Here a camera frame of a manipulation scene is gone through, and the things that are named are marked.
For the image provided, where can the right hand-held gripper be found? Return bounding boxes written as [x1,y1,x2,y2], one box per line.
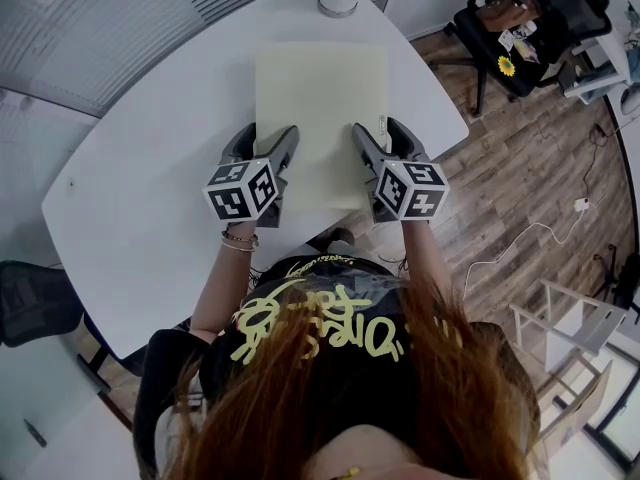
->
[350,116,452,225]

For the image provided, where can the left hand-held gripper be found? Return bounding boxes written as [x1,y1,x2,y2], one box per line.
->
[202,122,301,229]

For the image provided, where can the cream item board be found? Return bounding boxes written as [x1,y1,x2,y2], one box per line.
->
[254,42,391,215]

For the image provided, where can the person's left forearm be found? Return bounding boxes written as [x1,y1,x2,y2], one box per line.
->
[189,220,260,338]

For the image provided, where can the person's right forearm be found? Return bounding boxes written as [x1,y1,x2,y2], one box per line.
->
[398,219,455,292]

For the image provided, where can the white table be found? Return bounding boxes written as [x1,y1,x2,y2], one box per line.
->
[40,0,471,362]

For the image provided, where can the printed paper cards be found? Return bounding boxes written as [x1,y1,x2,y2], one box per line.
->
[496,19,540,65]

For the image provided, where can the brown bag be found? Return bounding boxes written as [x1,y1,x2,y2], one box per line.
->
[474,0,544,34]

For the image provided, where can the grey window blinds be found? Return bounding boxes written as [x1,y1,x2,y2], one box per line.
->
[0,0,402,119]

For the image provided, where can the black shirt yellow print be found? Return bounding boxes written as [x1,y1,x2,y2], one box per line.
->
[131,254,542,480]

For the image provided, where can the black wheeled office chair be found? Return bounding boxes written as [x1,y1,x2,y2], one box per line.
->
[428,0,614,119]

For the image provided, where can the white side desk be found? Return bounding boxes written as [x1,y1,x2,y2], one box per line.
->
[563,0,640,119]

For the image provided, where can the black tripod stand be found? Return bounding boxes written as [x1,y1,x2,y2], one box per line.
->
[591,244,640,320]

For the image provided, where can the black mesh chair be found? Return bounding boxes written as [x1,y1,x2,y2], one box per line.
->
[0,259,85,349]

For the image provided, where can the black pen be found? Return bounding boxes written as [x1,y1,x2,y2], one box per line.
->
[22,418,49,449]

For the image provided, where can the beaded wrist bracelets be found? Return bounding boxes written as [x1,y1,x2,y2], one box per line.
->
[220,227,261,255]

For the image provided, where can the white floor cable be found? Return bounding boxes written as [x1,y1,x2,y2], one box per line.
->
[461,206,587,315]

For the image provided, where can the thin black floor cable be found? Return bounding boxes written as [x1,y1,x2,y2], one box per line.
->
[579,122,614,200]

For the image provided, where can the white metal frame rack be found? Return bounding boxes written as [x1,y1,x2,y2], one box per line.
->
[508,276,630,452]

